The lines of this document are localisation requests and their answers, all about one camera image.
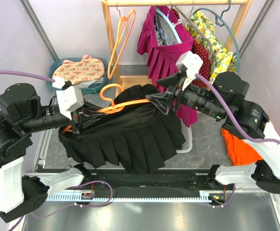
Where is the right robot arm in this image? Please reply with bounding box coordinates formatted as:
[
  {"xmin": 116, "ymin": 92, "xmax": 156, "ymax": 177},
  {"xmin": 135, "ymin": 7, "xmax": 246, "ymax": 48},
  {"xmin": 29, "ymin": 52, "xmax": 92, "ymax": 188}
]
[{"xmin": 146, "ymin": 72, "xmax": 280, "ymax": 194}]

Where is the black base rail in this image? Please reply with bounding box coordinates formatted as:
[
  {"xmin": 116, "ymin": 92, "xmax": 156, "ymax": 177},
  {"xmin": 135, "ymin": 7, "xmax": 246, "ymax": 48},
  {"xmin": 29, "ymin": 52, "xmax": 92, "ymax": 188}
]
[{"xmin": 82, "ymin": 168, "xmax": 233, "ymax": 196}]

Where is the white perforated basket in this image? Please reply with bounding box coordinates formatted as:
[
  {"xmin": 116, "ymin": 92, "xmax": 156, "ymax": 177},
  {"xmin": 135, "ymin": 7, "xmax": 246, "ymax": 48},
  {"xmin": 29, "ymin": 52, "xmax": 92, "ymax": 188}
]
[{"xmin": 177, "ymin": 119, "xmax": 192, "ymax": 154}]

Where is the black pleated skirt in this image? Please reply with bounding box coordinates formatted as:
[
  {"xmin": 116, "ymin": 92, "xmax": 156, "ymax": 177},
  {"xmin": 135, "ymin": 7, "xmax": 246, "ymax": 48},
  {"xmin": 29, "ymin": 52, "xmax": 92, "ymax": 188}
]
[{"xmin": 58, "ymin": 84, "xmax": 186, "ymax": 174}]

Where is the wooden clothes rack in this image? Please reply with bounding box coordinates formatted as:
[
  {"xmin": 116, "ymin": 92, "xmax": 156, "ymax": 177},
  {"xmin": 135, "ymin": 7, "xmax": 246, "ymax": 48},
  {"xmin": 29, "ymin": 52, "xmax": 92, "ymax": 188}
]
[{"xmin": 101, "ymin": 0, "xmax": 253, "ymax": 96}]

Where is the magenta skirt grey lining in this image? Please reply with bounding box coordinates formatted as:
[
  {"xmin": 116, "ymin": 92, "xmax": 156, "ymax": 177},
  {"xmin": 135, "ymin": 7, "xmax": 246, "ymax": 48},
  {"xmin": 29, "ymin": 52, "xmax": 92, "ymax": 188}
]
[{"xmin": 137, "ymin": 6, "xmax": 199, "ymax": 128}]

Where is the slate blue hanger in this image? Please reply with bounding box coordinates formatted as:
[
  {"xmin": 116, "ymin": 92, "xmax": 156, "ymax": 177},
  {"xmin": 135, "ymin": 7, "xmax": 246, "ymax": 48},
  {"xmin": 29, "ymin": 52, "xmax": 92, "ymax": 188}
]
[{"xmin": 190, "ymin": 0, "xmax": 241, "ymax": 71}]

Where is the teal laundry basket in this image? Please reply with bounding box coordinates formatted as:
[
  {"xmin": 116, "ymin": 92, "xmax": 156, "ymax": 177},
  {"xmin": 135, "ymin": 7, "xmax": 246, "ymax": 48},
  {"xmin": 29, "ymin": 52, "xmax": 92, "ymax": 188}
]
[{"xmin": 48, "ymin": 58, "xmax": 108, "ymax": 94}]

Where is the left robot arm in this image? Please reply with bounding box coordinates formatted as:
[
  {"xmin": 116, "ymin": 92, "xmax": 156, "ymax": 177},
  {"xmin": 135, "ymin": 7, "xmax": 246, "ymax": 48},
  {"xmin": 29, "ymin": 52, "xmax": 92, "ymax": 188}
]
[{"xmin": 0, "ymin": 83, "xmax": 106, "ymax": 223}]

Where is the red polka dot skirt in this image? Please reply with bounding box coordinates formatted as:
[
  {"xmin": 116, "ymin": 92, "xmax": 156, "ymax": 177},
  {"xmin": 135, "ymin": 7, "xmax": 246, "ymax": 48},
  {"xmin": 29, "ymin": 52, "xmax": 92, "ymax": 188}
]
[{"xmin": 191, "ymin": 41, "xmax": 210, "ymax": 80}]

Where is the lemon print garment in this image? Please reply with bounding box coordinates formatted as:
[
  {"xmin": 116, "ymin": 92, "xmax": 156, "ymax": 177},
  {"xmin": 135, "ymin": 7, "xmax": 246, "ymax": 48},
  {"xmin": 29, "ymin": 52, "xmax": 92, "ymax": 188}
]
[{"xmin": 185, "ymin": 11, "xmax": 237, "ymax": 83}]

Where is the light blue hanger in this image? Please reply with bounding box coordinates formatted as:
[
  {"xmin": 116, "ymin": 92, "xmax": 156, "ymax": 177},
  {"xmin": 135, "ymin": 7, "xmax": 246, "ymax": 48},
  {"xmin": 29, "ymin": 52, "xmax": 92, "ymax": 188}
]
[{"xmin": 154, "ymin": 7, "xmax": 182, "ymax": 46}]

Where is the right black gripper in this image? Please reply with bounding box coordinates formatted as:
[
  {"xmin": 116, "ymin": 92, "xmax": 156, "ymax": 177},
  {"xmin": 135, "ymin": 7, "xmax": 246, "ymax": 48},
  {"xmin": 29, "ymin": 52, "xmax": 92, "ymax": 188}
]
[{"xmin": 146, "ymin": 68, "xmax": 227, "ymax": 120}]

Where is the floral pink cloth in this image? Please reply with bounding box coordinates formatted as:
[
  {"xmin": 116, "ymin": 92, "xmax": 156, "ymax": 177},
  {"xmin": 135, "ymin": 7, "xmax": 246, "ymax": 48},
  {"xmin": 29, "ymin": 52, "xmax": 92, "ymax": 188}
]
[{"xmin": 52, "ymin": 55, "xmax": 105, "ymax": 85}]

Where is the grey hanger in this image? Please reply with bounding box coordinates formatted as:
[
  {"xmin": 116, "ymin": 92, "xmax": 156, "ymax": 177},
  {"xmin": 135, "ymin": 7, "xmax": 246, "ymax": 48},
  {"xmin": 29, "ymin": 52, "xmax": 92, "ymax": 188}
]
[{"xmin": 174, "ymin": 5, "xmax": 213, "ymax": 59}]

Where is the orange cloth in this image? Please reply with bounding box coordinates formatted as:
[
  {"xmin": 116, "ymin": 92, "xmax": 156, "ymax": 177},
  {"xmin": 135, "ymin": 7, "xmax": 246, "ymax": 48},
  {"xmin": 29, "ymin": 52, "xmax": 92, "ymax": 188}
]
[{"xmin": 221, "ymin": 128, "xmax": 263, "ymax": 166}]

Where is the orange plastic hanger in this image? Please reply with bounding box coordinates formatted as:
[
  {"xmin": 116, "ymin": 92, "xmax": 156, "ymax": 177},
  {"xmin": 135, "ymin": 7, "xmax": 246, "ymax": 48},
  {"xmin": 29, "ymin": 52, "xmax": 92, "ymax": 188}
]
[{"xmin": 107, "ymin": 8, "xmax": 136, "ymax": 79}]

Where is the white cable duct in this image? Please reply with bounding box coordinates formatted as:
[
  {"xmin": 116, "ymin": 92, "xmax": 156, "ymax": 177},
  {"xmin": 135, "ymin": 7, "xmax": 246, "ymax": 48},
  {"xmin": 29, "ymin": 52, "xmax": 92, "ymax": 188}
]
[{"xmin": 47, "ymin": 191, "xmax": 212, "ymax": 203}]

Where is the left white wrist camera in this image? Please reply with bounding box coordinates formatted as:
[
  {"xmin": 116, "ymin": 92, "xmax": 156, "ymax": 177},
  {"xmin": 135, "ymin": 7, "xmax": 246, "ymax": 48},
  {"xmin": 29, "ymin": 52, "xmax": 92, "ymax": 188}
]
[{"xmin": 52, "ymin": 76, "xmax": 84, "ymax": 120}]

